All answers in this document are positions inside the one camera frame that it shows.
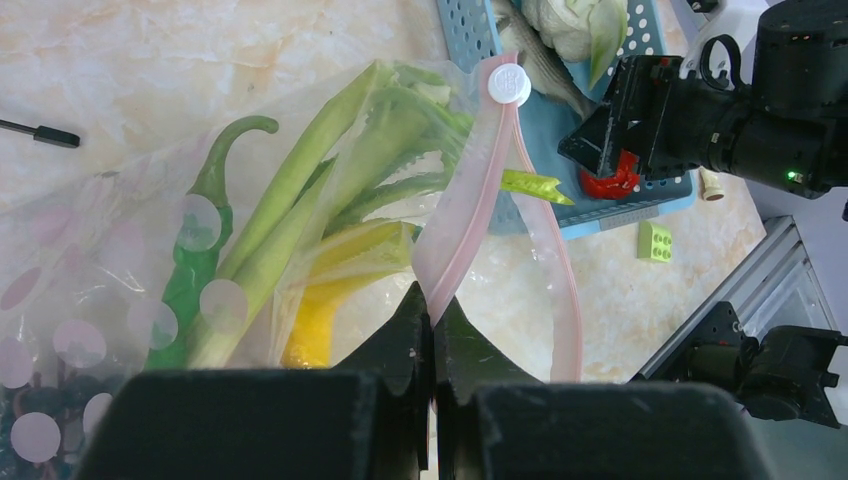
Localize red pepper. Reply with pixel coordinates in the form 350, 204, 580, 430
579, 150, 641, 200

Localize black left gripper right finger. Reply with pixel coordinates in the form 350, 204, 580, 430
433, 301, 772, 479

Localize light green lego brick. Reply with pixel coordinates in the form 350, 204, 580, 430
637, 221, 672, 263

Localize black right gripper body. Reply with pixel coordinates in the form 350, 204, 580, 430
558, 1, 847, 199

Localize pink microphone on tripod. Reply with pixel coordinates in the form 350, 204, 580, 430
0, 119, 81, 149

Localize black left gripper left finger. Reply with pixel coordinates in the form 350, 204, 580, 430
75, 284, 431, 479

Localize white cauliflower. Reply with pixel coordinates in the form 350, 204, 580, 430
521, 0, 628, 88

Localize grey toy fish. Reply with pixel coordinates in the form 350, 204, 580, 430
491, 0, 595, 119

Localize yellow banana pepper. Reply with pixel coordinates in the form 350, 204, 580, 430
280, 219, 419, 368

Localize clear zip top bag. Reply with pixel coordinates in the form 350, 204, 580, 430
1, 54, 582, 479

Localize black grape bunch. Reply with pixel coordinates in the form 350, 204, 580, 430
1, 372, 126, 479

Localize light blue plastic basket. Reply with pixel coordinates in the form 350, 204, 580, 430
437, 1, 696, 240

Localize green chili pepper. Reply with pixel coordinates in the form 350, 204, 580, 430
144, 115, 279, 370

